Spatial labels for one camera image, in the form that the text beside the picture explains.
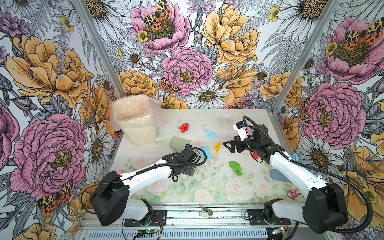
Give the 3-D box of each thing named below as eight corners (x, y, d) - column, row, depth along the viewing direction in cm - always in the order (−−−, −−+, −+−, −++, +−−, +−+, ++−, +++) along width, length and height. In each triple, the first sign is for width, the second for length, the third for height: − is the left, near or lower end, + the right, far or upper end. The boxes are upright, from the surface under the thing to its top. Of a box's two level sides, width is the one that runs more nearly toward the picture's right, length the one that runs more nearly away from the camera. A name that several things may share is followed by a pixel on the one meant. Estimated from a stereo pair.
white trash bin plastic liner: (120, 148, 102) (101, 122, 81) (130, 122, 117) (116, 94, 96) (161, 148, 102) (152, 122, 81) (166, 122, 117) (159, 94, 96)
